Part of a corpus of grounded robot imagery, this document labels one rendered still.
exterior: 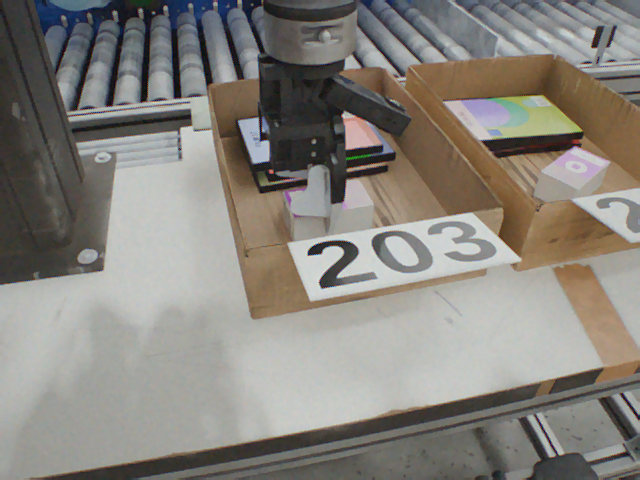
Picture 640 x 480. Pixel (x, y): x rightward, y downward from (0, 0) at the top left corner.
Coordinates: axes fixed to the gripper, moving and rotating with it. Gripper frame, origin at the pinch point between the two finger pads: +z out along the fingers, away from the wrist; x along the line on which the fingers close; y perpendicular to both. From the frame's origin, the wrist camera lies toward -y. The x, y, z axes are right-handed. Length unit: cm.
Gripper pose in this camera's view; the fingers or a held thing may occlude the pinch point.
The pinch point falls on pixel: (325, 206)
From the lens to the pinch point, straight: 67.0
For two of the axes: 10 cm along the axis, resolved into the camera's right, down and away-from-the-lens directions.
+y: -9.6, 1.8, -2.1
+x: 2.7, 6.3, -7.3
